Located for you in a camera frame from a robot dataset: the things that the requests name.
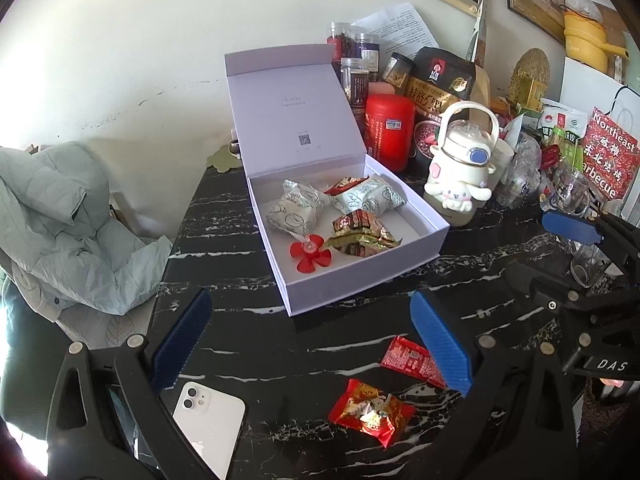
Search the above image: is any lavender gift box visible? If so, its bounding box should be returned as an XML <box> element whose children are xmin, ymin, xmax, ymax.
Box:
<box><xmin>223</xmin><ymin>44</ymin><xmax>451</xmax><ymax>317</ymax></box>

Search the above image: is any red plastic flower toy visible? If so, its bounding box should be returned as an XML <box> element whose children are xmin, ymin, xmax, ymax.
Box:
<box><xmin>290</xmin><ymin>232</ymin><xmax>333</xmax><ymax>276</ymax></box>

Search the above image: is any white paper roll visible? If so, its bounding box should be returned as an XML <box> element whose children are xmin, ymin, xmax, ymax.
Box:
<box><xmin>487</xmin><ymin>137</ymin><xmax>517</xmax><ymax>191</ymax></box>

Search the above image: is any white cartoon dog water bottle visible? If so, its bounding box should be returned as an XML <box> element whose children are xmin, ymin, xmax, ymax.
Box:
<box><xmin>424</xmin><ymin>101</ymin><xmax>501</xmax><ymax>227</ymax></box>

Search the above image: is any green yellow box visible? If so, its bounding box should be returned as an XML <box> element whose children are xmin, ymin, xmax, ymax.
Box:
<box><xmin>515</xmin><ymin>76</ymin><xmax>548</xmax><ymax>111</ymax></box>

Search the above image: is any red tin canister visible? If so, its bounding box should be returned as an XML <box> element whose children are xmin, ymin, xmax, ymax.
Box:
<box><xmin>364</xmin><ymin>94</ymin><xmax>417</xmax><ymax>173</ymax></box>

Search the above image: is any crumpled clear plastic bag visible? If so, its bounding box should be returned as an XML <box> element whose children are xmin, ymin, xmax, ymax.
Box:
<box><xmin>562</xmin><ymin>0</ymin><xmax>606</xmax><ymax>23</ymax></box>

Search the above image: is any light green puffer jacket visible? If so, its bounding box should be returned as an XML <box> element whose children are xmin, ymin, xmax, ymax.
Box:
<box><xmin>0</xmin><ymin>141</ymin><xmax>173</xmax><ymax>317</ymax></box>

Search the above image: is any red cartoon snack packet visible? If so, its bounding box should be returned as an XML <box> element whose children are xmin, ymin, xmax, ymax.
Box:
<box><xmin>322</xmin><ymin>176</ymin><xmax>371</xmax><ymax>196</ymax></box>
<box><xmin>381</xmin><ymin>335</ymin><xmax>447</xmax><ymax>390</ymax></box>
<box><xmin>328</xmin><ymin>379</ymin><xmax>417</xmax><ymax>448</ymax></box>

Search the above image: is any clear jar with dark contents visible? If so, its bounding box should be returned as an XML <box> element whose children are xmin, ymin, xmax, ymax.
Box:
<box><xmin>354</xmin><ymin>32</ymin><xmax>382</xmax><ymax>81</ymax></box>
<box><xmin>341</xmin><ymin>57</ymin><xmax>372</xmax><ymax>111</ymax></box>
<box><xmin>327</xmin><ymin>22</ymin><xmax>355</xmax><ymax>61</ymax></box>

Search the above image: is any clear glass mug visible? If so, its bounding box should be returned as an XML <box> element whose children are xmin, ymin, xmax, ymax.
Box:
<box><xmin>550</xmin><ymin>167</ymin><xmax>596</xmax><ymax>216</ymax></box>

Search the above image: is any brown kraft paper bag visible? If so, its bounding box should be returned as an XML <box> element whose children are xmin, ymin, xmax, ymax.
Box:
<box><xmin>467</xmin><ymin>65</ymin><xmax>493</xmax><ymax>111</ymax></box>

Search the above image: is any tall narrow printed box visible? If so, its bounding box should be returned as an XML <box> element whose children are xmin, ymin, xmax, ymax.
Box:
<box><xmin>467</xmin><ymin>0</ymin><xmax>488</xmax><ymax>68</ymax></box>

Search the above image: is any printed paper sheet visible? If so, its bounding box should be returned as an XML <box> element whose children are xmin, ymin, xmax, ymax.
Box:
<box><xmin>351</xmin><ymin>2</ymin><xmax>440</xmax><ymax>61</ymax></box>

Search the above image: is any black lidded jar of nuts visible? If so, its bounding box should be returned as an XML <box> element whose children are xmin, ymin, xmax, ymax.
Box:
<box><xmin>381</xmin><ymin>52</ymin><xmax>416</xmax><ymax>96</ymax></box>

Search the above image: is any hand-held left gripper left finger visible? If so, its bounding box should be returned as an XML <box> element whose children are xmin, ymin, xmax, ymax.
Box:
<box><xmin>45</xmin><ymin>288</ymin><xmax>221</xmax><ymax>480</ymax></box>

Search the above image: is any red printed paper bag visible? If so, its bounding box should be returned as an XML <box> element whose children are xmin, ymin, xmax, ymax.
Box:
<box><xmin>580</xmin><ymin>106</ymin><xmax>640</xmax><ymax>201</ymax></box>

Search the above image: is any white smartphone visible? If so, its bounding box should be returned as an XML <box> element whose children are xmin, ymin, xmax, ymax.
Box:
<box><xmin>172</xmin><ymin>381</ymin><xmax>247</xmax><ymax>480</ymax></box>

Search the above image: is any olive flower shaped coaster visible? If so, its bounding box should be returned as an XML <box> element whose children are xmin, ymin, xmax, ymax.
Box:
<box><xmin>207</xmin><ymin>142</ymin><xmax>243</xmax><ymax>171</ymax></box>

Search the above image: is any black snack bag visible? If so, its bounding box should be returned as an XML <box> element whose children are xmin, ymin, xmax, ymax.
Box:
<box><xmin>405</xmin><ymin>47</ymin><xmax>478</xmax><ymax>121</ymax></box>

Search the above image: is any clear glass cup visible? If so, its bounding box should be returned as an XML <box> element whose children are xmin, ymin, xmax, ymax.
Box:
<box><xmin>570</xmin><ymin>240</ymin><xmax>608</xmax><ymax>288</ymax></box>

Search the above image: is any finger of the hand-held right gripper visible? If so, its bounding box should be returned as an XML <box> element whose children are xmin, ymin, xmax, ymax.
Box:
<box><xmin>529</xmin><ymin>277</ymin><xmax>640</xmax><ymax>333</ymax></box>
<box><xmin>542</xmin><ymin>209</ymin><xmax>640</xmax><ymax>281</ymax></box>

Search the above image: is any green white snack bag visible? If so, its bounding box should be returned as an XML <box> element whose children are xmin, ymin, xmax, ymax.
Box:
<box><xmin>540</xmin><ymin>105</ymin><xmax>593</xmax><ymax>161</ymax></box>

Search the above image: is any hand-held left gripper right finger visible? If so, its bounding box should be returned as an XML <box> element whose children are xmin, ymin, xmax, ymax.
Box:
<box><xmin>409</xmin><ymin>290</ymin><xmax>581</xmax><ymax>480</ymax></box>

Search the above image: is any yellow pot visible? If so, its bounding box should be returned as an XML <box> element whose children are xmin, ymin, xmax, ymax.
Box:
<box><xmin>562</xmin><ymin>10</ymin><xmax>628</xmax><ymax>73</ymax></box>

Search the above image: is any brown nut snack packet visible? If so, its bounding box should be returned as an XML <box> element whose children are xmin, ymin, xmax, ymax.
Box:
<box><xmin>332</xmin><ymin>210</ymin><xmax>386</xmax><ymax>236</ymax></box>

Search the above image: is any white patterned snack packet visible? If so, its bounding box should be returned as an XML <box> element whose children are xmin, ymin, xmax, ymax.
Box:
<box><xmin>266</xmin><ymin>179</ymin><xmax>332</xmax><ymax>233</ymax></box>
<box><xmin>332</xmin><ymin>176</ymin><xmax>407</xmax><ymax>216</ymax></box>

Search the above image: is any green gold snack packet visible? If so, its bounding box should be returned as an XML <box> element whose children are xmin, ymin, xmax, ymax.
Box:
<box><xmin>325</xmin><ymin>230</ymin><xmax>403</xmax><ymax>260</ymax></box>

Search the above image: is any woven straw trivet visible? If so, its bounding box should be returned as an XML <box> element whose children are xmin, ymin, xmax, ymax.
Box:
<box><xmin>510</xmin><ymin>48</ymin><xmax>551</xmax><ymax>106</ymax></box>

